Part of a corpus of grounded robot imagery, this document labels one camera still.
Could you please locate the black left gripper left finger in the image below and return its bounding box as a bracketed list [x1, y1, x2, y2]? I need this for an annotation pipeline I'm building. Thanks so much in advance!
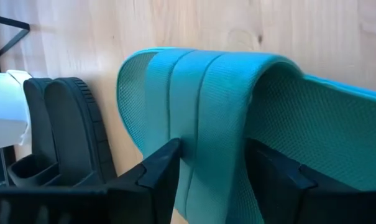
[106, 138, 183, 224]

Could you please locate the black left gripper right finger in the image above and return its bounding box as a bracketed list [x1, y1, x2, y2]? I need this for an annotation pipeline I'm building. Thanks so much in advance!
[244, 138, 376, 224]

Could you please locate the teal green rubber slide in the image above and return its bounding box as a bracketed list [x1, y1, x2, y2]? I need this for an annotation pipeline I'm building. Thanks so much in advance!
[116, 47, 376, 224]

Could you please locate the white hexagonal plant pot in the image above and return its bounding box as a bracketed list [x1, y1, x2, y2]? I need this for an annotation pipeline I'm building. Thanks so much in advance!
[0, 69, 34, 152]

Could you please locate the wooden shelf with black frame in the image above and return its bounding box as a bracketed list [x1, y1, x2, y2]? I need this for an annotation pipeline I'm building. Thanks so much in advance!
[0, 13, 31, 73]

